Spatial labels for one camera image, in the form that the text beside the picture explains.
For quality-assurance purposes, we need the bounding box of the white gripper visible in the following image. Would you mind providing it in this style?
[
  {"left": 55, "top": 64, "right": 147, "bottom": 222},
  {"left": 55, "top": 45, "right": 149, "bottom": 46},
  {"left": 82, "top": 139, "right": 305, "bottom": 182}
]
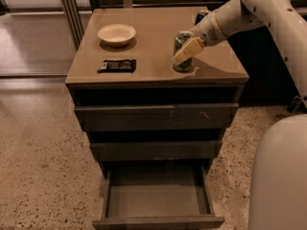
[{"left": 173, "top": 11, "right": 227, "bottom": 64}]

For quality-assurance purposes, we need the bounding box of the green soda can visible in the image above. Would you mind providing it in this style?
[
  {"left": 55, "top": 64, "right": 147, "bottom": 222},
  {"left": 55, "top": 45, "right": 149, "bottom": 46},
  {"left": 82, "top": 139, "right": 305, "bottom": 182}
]
[{"left": 173, "top": 31, "right": 194, "bottom": 73}]

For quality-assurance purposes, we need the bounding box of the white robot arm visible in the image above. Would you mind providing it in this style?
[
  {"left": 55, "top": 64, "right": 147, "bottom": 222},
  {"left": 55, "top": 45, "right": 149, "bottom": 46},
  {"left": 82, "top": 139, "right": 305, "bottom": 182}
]
[{"left": 173, "top": 0, "right": 307, "bottom": 230}]

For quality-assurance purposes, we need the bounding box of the blue Pepsi can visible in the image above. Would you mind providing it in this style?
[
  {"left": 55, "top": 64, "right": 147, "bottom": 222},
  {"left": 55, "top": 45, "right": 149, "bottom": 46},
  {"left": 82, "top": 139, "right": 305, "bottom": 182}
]
[{"left": 195, "top": 10, "right": 209, "bottom": 24}]

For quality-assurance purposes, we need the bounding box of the top grey drawer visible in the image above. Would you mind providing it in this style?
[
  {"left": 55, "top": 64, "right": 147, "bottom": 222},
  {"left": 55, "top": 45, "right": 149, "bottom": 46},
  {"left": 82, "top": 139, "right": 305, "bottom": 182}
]
[{"left": 75, "top": 103, "right": 239, "bottom": 131}]

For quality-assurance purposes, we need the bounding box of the grey drawer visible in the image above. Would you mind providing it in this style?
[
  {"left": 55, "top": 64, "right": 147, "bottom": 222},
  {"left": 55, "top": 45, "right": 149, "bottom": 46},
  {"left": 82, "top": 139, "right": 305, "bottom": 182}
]
[
  {"left": 90, "top": 141, "right": 223, "bottom": 161},
  {"left": 75, "top": 103, "right": 239, "bottom": 131},
  {"left": 92, "top": 162, "right": 224, "bottom": 230}
]

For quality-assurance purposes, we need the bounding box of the grey drawer cabinet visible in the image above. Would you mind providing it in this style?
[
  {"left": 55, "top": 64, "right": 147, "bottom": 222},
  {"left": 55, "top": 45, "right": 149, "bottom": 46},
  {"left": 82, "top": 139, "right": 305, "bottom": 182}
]
[{"left": 64, "top": 6, "right": 249, "bottom": 177}]

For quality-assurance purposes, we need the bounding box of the middle grey drawer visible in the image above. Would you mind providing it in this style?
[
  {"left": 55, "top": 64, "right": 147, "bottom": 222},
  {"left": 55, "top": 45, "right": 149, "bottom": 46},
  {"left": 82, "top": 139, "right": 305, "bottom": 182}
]
[{"left": 90, "top": 141, "right": 223, "bottom": 161}]

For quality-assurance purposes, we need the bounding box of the bottom grey drawer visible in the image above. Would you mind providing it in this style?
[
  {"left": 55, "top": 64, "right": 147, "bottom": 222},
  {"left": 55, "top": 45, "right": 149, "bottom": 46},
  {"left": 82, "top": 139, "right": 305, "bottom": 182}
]
[{"left": 92, "top": 162, "right": 224, "bottom": 230}]

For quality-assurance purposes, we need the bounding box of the white paper bowl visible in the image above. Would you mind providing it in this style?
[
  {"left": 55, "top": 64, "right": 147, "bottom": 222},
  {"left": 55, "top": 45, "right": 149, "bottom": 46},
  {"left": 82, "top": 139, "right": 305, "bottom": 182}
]
[{"left": 98, "top": 24, "right": 136, "bottom": 47}]

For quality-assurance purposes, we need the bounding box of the black snack packet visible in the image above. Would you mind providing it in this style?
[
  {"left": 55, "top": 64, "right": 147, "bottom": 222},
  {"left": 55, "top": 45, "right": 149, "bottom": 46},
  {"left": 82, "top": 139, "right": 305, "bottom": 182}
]
[{"left": 98, "top": 59, "right": 136, "bottom": 73}]

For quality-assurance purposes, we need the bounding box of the small black floor object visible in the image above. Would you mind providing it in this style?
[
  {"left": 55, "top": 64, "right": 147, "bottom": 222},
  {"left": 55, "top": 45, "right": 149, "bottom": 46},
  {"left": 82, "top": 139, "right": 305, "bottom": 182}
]
[{"left": 287, "top": 96, "right": 303, "bottom": 113}]

